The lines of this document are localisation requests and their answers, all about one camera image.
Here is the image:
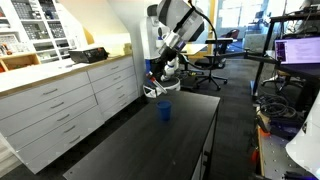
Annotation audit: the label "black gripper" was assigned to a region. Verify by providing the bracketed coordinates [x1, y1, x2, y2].
[147, 46, 179, 80]

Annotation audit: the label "white marker red cap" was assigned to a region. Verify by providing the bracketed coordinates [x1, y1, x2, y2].
[148, 73, 169, 95]

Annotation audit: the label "blue plastic cup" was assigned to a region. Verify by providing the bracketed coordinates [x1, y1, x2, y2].
[156, 100, 173, 122]

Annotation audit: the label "white blue mobile robot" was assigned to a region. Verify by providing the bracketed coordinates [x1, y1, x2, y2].
[139, 3, 183, 93]

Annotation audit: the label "small yellowish box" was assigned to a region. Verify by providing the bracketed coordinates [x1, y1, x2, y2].
[123, 42, 133, 56]

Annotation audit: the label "light wooden desk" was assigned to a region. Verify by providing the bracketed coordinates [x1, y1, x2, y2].
[184, 42, 210, 57]

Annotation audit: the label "black office chair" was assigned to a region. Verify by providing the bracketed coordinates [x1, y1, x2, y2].
[194, 37, 235, 92]

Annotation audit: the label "black equipment case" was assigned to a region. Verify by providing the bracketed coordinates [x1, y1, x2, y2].
[68, 45, 110, 65]

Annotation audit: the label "red lounge chair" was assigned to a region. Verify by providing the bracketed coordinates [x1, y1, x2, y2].
[220, 28, 241, 40]

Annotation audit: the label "long white drawer cabinet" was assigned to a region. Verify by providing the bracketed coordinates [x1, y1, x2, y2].
[0, 54, 141, 175]

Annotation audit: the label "wooden cubby shelf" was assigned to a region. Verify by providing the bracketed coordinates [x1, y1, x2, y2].
[0, 52, 42, 73]

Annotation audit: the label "black computer monitor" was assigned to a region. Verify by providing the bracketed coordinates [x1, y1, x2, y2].
[273, 35, 320, 66]

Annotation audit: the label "metal breadboard table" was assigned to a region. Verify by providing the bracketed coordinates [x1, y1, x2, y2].
[257, 128, 320, 180]

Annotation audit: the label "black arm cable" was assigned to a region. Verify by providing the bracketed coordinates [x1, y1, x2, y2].
[188, 0, 220, 71]

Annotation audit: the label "yellow window frame post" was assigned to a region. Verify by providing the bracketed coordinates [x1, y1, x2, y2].
[206, 8, 217, 57]

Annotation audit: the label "black standing desk frame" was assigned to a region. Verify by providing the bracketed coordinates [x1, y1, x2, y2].
[244, 12, 320, 98]

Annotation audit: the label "coiled black cables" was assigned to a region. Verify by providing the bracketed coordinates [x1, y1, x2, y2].
[257, 94, 298, 120]

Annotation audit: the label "parts bin wall shelf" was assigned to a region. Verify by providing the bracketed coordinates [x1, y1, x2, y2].
[0, 0, 69, 64]

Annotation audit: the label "orange handled clamp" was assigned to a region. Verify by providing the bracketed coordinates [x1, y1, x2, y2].
[249, 146, 261, 165]

